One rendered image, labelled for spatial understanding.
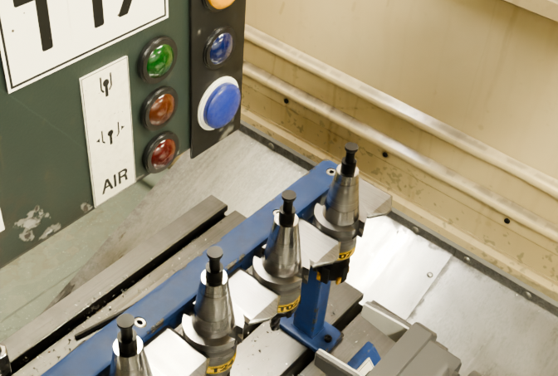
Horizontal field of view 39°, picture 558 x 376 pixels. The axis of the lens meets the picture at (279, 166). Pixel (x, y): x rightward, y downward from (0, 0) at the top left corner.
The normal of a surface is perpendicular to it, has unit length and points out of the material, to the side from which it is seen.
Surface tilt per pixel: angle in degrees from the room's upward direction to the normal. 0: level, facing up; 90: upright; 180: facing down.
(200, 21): 90
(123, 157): 90
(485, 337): 24
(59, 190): 90
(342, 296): 0
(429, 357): 0
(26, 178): 90
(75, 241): 0
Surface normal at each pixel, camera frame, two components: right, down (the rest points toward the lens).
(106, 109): 0.77, 0.46
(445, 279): -0.20, -0.50
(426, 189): -0.64, 0.47
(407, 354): 0.07, -0.76
